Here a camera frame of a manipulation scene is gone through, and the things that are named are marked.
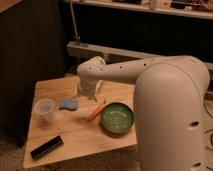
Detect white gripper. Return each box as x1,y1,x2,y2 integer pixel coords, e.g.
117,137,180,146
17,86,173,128
77,80,103,102

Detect orange pepper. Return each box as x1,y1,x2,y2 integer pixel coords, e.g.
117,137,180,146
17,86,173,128
88,104,105,121

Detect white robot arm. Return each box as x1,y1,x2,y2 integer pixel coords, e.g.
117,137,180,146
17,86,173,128
77,56,210,171

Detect green ceramic bowl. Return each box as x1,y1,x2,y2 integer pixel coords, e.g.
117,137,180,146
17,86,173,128
100,102,134,134

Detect blue sponge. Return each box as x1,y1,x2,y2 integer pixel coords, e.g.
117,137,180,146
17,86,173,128
59,99,78,110

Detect clear plastic cup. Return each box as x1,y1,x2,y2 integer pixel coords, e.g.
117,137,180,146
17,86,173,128
34,99,54,122

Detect black rectangular box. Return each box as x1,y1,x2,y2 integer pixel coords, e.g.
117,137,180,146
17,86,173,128
30,135,64,160

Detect dark curtain panel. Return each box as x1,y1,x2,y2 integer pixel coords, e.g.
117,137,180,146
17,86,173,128
0,0,66,146

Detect metal shelf frame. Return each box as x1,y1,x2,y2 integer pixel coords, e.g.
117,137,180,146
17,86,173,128
67,3,213,65

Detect black floor cables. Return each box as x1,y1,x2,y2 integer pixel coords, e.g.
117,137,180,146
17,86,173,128
201,99,213,171

